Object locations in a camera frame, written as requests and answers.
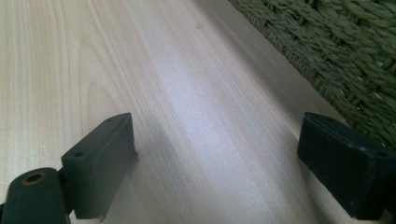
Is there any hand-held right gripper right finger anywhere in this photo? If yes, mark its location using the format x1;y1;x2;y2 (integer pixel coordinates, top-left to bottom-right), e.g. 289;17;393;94
296;111;396;221

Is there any green woven basket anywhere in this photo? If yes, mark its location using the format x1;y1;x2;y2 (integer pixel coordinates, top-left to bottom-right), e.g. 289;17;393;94
228;0;396;151

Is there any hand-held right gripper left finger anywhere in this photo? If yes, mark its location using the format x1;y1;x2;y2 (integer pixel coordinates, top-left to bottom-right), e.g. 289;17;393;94
61;112;139;222

